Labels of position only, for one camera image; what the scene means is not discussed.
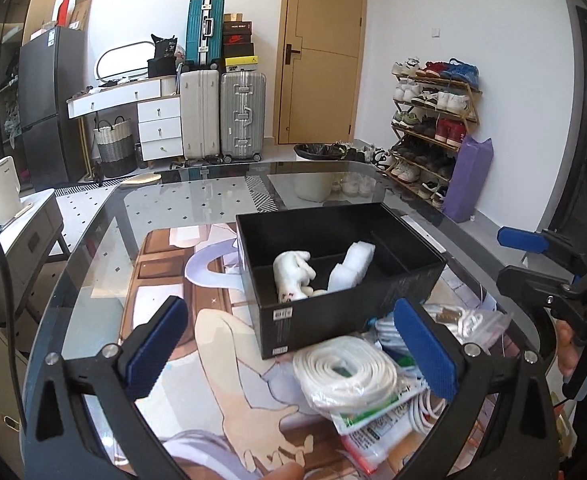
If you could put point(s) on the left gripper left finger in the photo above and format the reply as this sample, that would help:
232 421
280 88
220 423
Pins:
61 440

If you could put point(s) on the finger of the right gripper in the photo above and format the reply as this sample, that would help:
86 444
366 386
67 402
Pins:
532 289
523 239

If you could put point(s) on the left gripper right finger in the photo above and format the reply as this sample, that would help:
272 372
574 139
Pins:
521 440

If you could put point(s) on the white red medicine packet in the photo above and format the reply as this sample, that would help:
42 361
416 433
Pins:
384 447

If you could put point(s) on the white foam block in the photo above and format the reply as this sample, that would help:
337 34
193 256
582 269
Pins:
352 270

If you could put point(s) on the bagged white webbing roll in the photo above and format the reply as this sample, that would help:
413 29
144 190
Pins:
348 376

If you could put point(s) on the black cardboard box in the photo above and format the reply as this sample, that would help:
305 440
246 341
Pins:
318 273

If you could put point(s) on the white plush doll keychain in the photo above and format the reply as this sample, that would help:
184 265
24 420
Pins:
293 275

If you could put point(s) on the green medicine packet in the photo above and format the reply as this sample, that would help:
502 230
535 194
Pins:
348 423

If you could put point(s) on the person's right hand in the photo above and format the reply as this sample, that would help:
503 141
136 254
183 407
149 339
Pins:
567 353

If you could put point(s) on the person's left hand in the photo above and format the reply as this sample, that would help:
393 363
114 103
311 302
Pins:
289 471

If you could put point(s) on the purple bag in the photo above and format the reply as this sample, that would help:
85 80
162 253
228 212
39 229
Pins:
472 166

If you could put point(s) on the anime print desk mat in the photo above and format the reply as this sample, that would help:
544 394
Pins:
218 407

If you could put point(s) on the wooden shoe rack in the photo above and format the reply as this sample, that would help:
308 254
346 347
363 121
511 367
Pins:
435 111

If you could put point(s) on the grey side cabinet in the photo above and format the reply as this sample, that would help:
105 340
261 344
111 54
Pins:
28 241

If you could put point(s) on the white trash bin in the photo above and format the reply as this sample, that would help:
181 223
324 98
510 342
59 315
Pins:
317 186

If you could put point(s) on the white electric kettle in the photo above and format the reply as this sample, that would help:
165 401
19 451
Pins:
10 203

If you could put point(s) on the woven laundry basket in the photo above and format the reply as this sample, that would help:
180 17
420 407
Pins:
116 147

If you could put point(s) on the wooden door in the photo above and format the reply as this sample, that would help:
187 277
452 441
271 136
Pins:
318 70

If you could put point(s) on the silver suitcase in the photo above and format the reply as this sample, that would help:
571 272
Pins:
242 115

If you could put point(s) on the white drawer cabinet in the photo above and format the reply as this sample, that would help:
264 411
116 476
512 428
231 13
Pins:
160 128

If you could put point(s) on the white dressing desk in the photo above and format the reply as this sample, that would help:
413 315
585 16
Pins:
120 95

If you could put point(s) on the stacked shoe boxes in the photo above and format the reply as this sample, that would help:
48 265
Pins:
238 47

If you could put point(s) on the black refrigerator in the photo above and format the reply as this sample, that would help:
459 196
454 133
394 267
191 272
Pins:
51 71

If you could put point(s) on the white suitcase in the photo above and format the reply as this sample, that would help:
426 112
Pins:
200 113

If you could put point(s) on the teal suitcase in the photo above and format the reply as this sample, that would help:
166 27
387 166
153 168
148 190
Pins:
204 34

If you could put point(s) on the black handbag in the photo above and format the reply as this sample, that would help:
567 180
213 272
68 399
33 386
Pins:
163 62

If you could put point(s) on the black glass wardrobe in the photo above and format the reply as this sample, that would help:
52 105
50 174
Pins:
19 19

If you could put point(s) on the oval black frame mirror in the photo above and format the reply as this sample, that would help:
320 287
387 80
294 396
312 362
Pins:
124 62

